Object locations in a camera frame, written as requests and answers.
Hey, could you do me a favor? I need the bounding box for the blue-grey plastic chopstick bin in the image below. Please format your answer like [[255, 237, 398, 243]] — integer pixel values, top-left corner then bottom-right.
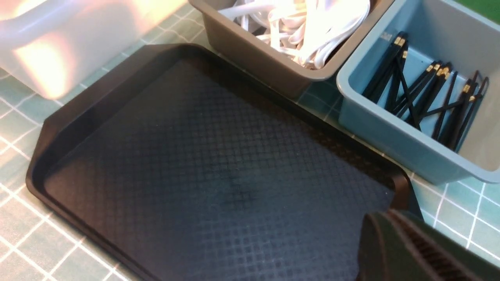
[[336, 0, 500, 185]]

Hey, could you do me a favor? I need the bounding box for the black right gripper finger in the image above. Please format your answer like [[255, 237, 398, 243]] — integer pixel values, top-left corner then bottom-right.
[[356, 210, 500, 281]]

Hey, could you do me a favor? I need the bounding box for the black plastic serving tray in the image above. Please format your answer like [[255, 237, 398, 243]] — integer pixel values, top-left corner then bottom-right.
[[26, 43, 422, 281]]

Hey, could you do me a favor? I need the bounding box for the large white plastic tub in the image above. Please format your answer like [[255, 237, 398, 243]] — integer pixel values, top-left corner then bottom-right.
[[0, 0, 186, 100]]

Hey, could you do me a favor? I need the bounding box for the green checkered tablecloth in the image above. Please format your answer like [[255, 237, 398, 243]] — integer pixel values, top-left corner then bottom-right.
[[0, 4, 500, 281]]

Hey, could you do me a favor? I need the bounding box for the pile of black chopsticks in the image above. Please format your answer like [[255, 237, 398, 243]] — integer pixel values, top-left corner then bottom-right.
[[362, 32, 489, 152]]

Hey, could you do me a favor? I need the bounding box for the pile of white spoons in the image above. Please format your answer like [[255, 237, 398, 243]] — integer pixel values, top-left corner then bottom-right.
[[219, 0, 371, 70]]

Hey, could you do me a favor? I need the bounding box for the brown plastic spoon bin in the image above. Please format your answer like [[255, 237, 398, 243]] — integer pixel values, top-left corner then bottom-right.
[[189, 0, 393, 100]]

